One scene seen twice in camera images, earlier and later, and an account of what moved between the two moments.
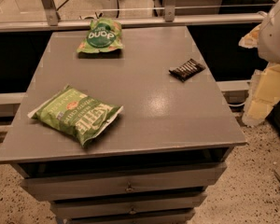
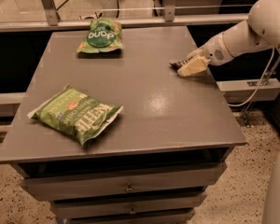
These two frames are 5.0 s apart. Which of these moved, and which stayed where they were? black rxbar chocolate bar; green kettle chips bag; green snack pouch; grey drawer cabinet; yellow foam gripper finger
Moved: black rxbar chocolate bar; yellow foam gripper finger
Stayed: grey drawer cabinet; green kettle chips bag; green snack pouch
